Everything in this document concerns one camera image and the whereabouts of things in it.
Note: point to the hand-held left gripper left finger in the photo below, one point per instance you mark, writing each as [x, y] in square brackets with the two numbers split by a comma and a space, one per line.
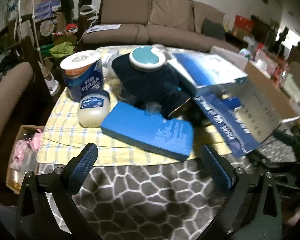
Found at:
[82, 165]

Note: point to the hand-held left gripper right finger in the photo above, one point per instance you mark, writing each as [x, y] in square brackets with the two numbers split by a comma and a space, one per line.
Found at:
[215, 167]

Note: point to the toilet paper roll blue wrap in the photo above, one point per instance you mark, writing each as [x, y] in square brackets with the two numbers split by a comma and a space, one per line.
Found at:
[82, 85]

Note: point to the cardboard box with white lid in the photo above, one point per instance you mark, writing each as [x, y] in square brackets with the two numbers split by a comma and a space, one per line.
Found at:
[265, 97]

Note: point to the yellow checked cloth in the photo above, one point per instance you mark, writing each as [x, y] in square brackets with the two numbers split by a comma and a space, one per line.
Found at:
[65, 130]

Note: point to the dark blue packet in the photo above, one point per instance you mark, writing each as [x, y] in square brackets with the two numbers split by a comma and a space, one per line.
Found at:
[220, 122]

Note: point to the petroleum jelly jar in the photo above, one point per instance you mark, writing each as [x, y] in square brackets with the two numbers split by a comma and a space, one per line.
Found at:
[92, 115]

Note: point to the cardboard box with pink items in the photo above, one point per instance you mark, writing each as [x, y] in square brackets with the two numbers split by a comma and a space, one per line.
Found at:
[20, 155]

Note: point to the grey patterned blanket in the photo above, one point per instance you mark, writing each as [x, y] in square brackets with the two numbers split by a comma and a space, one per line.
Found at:
[145, 192]

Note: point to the flat blue box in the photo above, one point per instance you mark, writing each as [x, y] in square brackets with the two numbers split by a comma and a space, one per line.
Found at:
[145, 130]

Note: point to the white blue carton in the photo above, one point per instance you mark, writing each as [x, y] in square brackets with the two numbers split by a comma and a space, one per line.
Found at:
[205, 72]

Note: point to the brown chair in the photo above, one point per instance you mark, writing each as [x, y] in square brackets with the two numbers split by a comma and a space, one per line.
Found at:
[7, 100]

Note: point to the navy slipper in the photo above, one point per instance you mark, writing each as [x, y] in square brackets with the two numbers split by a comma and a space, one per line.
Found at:
[152, 87]

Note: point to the green bag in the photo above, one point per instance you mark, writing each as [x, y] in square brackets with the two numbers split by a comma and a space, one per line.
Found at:
[62, 50]

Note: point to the purple round container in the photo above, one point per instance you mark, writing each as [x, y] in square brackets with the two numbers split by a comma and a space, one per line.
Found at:
[245, 53]

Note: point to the round teal white device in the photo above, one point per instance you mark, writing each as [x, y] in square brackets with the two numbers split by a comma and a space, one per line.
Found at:
[145, 58]

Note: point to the paper sheet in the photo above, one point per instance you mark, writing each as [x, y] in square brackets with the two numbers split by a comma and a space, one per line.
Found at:
[102, 28]

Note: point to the dark green cushion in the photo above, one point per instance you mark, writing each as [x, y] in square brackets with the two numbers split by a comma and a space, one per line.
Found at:
[213, 28]

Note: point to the round decorated tin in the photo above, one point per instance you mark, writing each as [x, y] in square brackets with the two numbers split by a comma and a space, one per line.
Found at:
[47, 27]

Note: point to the white floor stand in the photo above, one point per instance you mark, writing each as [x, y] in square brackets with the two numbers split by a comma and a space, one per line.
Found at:
[36, 30]

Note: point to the red box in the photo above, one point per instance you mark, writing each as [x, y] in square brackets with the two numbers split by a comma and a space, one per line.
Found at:
[243, 25]

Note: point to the brown sofa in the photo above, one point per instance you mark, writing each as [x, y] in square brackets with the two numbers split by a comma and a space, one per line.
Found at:
[165, 30]

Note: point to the white round appliance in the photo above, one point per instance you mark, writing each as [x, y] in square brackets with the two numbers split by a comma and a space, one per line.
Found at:
[88, 9]

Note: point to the stack of blue boxes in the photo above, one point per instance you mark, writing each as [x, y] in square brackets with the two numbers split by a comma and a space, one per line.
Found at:
[46, 7]

